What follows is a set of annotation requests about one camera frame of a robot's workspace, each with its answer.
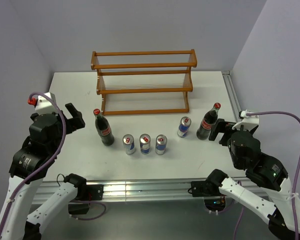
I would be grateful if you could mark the aluminium front rail frame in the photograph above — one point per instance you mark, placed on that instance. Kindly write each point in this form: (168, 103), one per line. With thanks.
(141, 190)

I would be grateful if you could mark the aluminium right side rail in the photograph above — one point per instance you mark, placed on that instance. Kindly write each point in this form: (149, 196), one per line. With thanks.
(235, 105)

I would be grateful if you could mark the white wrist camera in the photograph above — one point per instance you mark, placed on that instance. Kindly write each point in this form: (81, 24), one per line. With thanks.
(248, 120)
(43, 102)

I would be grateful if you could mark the cola glass bottle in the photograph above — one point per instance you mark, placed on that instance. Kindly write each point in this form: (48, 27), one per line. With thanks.
(103, 128)
(209, 119)

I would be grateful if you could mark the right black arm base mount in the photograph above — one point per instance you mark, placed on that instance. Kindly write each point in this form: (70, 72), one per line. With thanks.
(213, 199)

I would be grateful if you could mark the orange three-tier wooden shelf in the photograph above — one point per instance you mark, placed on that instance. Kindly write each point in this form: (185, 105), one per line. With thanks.
(143, 78)

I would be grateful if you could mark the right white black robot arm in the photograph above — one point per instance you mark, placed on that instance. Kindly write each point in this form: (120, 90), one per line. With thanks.
(281, 211)

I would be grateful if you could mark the energy drink can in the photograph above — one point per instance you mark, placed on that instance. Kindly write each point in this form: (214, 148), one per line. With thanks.
(145, 143)
(184, 125)
(129, 144)
(161, 144)

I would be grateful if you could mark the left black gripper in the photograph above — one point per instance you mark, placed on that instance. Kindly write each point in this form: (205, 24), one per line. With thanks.
(75, 122)

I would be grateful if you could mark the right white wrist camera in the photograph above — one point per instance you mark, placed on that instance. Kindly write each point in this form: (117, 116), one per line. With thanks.
(248, 120)

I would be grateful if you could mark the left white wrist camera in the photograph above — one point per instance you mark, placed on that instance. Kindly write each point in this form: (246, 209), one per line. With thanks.
(43, 102)

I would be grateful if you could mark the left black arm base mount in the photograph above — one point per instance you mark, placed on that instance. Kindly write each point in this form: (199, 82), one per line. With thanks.
(93, 192)

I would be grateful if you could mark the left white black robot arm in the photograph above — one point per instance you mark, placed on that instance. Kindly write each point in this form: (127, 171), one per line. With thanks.
(29, 167)

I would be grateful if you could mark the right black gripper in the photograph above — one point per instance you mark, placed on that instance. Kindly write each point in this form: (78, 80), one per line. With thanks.
(221, 125)

